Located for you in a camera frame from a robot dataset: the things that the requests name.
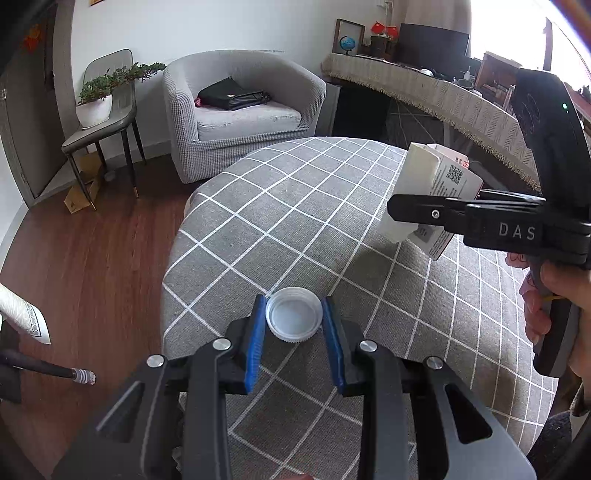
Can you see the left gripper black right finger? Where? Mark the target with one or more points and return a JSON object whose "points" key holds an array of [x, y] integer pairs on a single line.
{"points": [[337, 344]]}

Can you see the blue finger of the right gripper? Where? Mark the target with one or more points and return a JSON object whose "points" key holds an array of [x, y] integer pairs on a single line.
{"points": [[461, 216]]}

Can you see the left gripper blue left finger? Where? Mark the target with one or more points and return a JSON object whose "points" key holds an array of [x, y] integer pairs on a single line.
{"points": [[252, 342]]}

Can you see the white printed carton packaging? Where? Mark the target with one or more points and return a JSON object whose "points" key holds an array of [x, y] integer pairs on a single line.
{"points": [[429, 170]]}

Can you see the white plastic lid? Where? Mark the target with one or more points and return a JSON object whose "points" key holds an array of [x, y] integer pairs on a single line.
{"points": [[293, 314]]}

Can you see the person's right hand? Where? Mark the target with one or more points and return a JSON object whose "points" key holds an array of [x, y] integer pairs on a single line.
{"points": [[573, 284]]}

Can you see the beige fringed side table cloth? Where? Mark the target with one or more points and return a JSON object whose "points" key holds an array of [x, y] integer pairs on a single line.
{"points": [[486, 124]]}

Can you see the grey checked tablecloth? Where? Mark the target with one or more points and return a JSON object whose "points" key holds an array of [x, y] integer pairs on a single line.
{"points": [[306, 213]]}

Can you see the black monitor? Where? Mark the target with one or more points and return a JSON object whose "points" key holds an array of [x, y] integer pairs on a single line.
{"points": [[442, 51]]}

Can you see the small blue globe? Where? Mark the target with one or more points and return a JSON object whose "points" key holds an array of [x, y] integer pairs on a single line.
{"points": [[347, 45]]}

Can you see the grey armchair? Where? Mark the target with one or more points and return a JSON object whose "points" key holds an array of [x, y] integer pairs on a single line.
{"points": [[204, 140]]}

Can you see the framed picture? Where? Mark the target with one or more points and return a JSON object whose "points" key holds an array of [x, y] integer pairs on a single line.
{"points": [[348, 28]]}

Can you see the cardboard box on floor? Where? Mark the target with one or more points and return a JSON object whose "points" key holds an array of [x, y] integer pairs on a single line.
{"points": [[89, 172]]}

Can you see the black table leg with sock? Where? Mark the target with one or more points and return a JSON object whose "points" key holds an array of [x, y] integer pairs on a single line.
{"points": [[19, 360]]}

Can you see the black handbag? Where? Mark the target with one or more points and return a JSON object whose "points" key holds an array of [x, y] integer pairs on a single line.
{"points": [[228, 95]]}

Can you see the white potted plant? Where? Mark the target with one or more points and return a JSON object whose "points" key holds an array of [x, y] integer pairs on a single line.
{"points": [[96, 96]]}

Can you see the grey dining chair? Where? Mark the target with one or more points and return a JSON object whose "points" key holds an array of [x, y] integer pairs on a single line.
{"points": [[122, 115]]}

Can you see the grey door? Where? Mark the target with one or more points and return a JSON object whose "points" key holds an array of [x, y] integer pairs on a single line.
{"points": [[33, 127]]}

